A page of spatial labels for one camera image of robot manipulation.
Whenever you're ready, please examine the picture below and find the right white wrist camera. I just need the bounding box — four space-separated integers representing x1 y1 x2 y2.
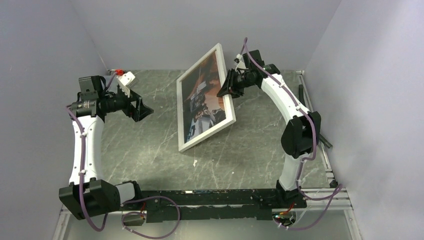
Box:
234 53 247 71

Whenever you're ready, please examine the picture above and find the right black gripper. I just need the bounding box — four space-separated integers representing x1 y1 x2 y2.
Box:
216 68 255 100

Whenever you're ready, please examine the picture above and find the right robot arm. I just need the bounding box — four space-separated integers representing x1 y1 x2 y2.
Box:
217 50 321 208

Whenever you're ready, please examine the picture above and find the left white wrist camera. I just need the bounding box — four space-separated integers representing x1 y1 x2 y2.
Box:
115 69 139 98

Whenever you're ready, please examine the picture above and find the wooden picture frame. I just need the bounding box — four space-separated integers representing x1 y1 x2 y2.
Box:
176 43 236 152

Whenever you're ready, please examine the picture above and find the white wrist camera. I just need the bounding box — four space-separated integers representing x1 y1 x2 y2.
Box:
115 69 139 98
234 53 247 71

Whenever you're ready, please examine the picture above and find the printed photo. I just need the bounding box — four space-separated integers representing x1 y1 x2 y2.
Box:
181 51 226 143

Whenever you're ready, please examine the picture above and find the aluminium rail frame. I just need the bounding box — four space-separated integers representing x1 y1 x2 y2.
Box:
53 188 361 240

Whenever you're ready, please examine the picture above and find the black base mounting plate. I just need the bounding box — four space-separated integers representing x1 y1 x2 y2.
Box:
120 188 307 223

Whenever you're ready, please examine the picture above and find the black corrugated hose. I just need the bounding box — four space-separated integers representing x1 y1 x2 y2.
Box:
298 84 333 149

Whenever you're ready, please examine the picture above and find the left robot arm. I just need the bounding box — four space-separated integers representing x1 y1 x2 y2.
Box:
58 71 154 220

